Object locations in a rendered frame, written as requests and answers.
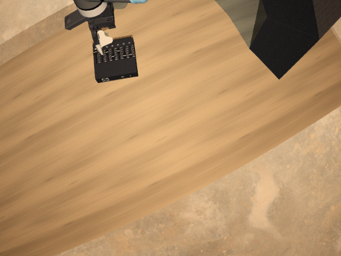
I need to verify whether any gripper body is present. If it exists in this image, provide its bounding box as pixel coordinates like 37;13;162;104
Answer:
87;2;116;30

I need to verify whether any black lighting desk with faders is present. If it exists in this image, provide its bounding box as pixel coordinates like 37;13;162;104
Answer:
93;37;138;83

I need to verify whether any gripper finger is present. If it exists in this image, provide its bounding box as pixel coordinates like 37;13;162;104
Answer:
91;28;113;55

